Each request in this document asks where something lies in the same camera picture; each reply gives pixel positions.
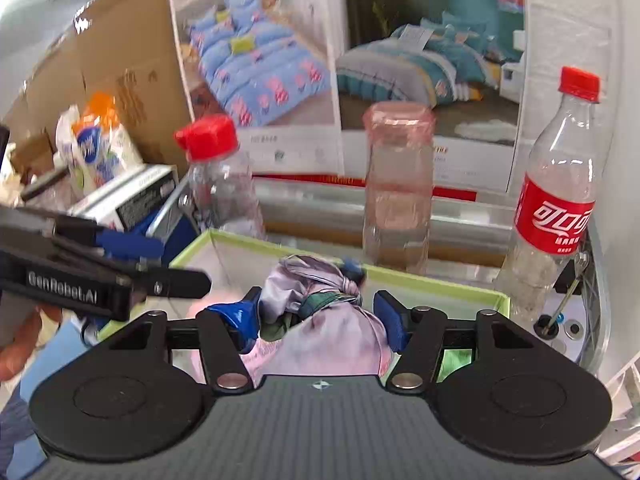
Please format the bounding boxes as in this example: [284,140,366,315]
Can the red label cola bottle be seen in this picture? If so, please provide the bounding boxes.
[494,65,614,327]

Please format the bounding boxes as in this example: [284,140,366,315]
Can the lilac floral cloth bundle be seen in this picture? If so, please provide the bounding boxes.
[239,254,397,377]

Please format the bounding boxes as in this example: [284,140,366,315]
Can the brown cardboard box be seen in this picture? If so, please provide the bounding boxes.
[0,0,195,187]

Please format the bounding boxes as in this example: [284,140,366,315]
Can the clear bottle red cap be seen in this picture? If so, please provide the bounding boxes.
[173,113,267,242]

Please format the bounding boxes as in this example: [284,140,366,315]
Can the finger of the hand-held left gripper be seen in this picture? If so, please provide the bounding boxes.
[115,266,214,303]
[50,211,167,262]

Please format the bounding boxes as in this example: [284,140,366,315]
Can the pink glass jar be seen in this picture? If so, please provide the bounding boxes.
[361,101,438,277]

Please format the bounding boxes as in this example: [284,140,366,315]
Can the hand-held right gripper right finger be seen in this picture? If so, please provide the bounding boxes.
[372,289,542,394]

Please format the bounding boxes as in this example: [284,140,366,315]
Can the person's left hand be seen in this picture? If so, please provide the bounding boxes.
[0,306,64,382]

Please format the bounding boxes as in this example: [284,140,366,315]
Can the metal faucet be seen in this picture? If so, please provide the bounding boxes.
[533,240,603,363]

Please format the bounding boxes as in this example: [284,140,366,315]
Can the blue box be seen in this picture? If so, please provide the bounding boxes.
[124,194,200,267]

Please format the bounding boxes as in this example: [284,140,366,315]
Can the white carton red labels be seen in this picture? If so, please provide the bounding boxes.
[69,164,179,232]

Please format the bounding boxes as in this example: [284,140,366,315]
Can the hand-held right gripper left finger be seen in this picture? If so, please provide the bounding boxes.
[107,286,264,394]

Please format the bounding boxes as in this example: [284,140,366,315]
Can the green cardboard box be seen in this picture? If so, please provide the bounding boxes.
[96,229,512,382]

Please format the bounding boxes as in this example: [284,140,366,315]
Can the bedding picture package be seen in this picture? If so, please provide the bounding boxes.
[166,0,527,197]

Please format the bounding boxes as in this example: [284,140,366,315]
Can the orange white tissue pack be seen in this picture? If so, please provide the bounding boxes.
[54,92,144,202]

